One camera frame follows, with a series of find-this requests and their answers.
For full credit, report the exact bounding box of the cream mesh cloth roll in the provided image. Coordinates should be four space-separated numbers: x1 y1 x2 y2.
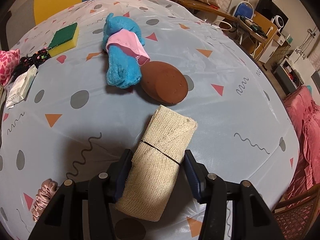
116 105 197 222

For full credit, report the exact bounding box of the blue towel with pink mask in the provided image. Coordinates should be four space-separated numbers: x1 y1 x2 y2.
103 13 150 89

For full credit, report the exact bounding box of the green yellow sponge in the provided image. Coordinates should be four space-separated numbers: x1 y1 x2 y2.
48 22 79 57

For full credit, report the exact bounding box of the pink satin scrunchie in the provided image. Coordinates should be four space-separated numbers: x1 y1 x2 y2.
31 179 59 222

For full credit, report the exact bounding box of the brown round makeup sponge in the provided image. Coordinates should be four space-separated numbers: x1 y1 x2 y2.
140 61 188 105

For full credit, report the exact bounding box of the wicker chair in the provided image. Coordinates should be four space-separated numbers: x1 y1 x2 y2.
273 184 319 239

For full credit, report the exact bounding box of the pink bedspread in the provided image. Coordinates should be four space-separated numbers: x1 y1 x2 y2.
284 86 319 200

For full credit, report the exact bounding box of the white wet wipes pack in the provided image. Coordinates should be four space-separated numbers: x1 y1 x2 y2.
5 65 37 108

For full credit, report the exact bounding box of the pink spotted plush toy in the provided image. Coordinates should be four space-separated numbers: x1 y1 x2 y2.
0 49 21 87

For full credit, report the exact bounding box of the wooden side table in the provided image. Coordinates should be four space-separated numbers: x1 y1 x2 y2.
170 0 236 22

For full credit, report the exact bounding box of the blue folding chair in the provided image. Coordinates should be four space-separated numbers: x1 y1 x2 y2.
233 1 254 20

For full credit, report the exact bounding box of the black patterned hair tie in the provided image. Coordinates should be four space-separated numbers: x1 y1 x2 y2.
15 49 52 77

